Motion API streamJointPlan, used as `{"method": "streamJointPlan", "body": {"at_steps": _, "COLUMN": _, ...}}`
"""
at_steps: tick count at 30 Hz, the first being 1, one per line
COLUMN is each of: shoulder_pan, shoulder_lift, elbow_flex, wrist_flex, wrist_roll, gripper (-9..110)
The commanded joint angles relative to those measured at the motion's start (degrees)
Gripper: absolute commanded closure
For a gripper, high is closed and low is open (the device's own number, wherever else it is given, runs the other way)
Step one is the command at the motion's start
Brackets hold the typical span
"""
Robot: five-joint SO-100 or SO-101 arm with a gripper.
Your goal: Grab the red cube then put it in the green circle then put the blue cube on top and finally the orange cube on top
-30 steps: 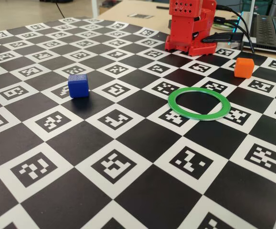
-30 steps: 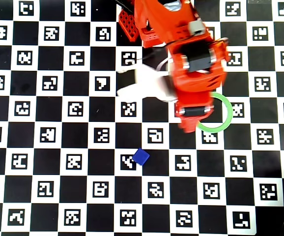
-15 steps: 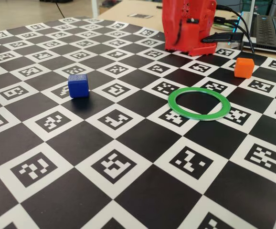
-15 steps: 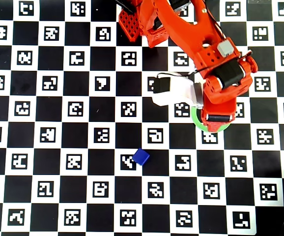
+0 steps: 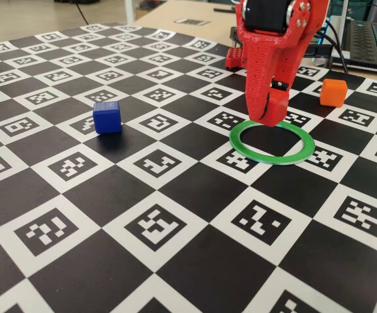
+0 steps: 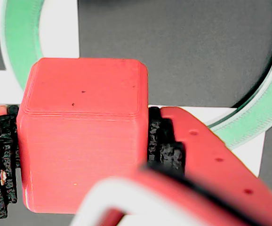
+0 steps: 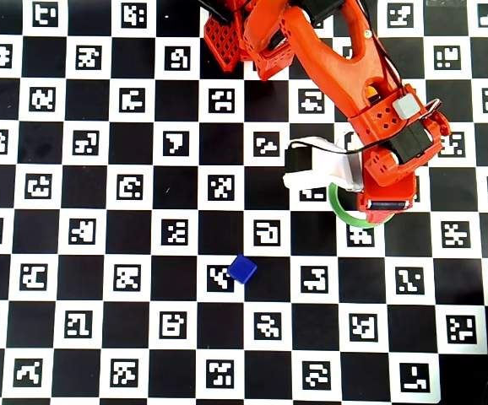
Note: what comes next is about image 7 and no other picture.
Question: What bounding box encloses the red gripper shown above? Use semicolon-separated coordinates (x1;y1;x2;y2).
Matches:
356;148;419;225

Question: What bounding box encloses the blue cube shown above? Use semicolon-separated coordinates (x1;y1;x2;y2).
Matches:
226;254;258;286

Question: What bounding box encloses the black white marker checkerboard mat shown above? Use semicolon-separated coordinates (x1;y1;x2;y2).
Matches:
0;0;488;402

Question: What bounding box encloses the green flat ring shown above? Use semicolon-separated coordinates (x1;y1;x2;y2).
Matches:
327;183;397;230

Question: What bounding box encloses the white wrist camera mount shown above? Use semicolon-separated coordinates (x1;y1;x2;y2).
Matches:
283;138;366;193

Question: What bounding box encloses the thin black camera cable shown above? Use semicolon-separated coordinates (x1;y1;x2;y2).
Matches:
290;141;397;155

